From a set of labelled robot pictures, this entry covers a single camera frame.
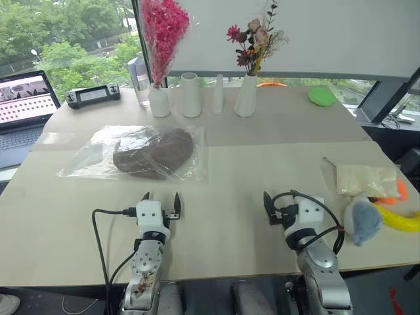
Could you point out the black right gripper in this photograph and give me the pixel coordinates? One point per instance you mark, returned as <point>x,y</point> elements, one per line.
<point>283,215</point>

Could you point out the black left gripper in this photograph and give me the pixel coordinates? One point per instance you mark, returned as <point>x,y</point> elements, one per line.
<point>171,216</point>

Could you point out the plastic bag with white contents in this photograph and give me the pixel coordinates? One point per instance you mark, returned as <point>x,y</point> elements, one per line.
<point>364,178</point>

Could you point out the blue and white plush toy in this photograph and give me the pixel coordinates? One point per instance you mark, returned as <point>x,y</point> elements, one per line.
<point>364,220</point>

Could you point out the brown item in plastic bag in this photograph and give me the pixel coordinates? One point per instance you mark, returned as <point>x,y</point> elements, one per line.
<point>85,157</point>

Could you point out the short white vase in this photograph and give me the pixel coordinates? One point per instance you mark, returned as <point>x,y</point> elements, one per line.
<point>159,103</point>

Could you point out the white ribbed vase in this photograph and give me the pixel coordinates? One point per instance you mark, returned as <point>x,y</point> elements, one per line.
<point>246,98</point>

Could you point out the green round object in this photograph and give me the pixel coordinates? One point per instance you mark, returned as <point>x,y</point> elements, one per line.
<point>321,97</point>

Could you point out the wide white cylinder vase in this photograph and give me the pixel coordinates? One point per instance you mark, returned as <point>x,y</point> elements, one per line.
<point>190,95</point>

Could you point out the orange object behind table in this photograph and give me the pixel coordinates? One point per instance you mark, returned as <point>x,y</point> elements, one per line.
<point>270,84</point>

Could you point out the slim white vase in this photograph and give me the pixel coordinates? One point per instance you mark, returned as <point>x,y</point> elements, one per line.
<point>218,96</point>

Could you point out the yellow toy banana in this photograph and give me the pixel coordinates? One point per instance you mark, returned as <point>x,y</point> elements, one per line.
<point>397,220</point>

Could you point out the orange toy carrot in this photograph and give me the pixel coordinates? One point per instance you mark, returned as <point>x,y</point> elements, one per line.
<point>402,190</point>

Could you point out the black controller with screen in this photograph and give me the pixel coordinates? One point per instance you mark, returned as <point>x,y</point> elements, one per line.
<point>93,95</point>

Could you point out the white device on sill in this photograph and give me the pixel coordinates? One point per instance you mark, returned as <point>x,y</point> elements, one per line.
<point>405,116</point>

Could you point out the red object on floor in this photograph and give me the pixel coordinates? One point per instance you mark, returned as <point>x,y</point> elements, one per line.
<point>395,300</point>

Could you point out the mixed dried flower bouquet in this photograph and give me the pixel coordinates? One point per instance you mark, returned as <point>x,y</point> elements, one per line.
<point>257,39</point>

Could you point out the open laptop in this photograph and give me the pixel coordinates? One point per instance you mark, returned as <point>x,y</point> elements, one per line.
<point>23,111</point>

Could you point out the pink dried flower bouquet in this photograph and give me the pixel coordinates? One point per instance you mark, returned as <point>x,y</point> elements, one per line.
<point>164,29</point>

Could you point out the white roller blind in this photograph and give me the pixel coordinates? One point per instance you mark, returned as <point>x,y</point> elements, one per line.
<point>328,33</point>

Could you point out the white shoe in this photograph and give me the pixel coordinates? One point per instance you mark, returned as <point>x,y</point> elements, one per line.
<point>8,303</point>

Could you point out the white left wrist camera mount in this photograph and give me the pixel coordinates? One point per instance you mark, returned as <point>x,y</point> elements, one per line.
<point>150,215</point>

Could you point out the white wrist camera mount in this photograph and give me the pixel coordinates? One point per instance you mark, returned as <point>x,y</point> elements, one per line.
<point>308,213</point>
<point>150,215</point>

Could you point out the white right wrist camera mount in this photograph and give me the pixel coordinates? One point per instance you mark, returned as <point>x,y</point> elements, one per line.
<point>308,213</point>

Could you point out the black window frame post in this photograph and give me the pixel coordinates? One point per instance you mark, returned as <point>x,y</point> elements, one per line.
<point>380,101</point>

